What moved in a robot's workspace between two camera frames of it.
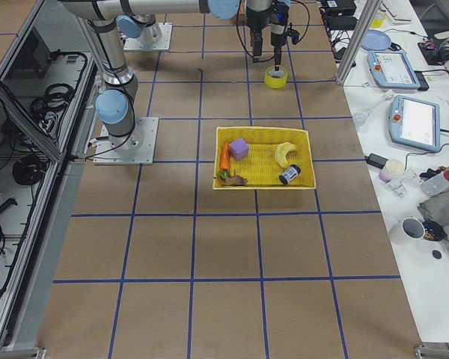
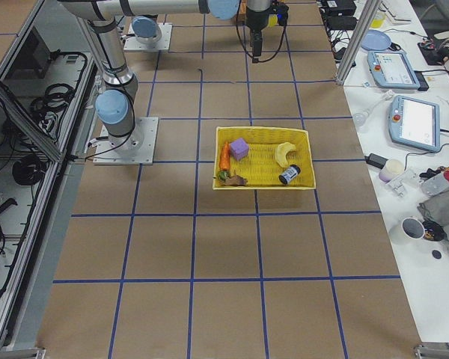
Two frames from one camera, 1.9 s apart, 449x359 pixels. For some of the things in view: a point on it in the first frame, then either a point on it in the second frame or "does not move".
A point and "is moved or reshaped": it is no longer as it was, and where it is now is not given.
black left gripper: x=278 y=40 -> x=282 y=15
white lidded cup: x=392 y=168 does not move
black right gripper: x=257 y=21 does not move
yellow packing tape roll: x=275 y=79 is moved or reshaped
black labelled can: x=289 y=174 does not move
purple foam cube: x=239 y=148 does not move
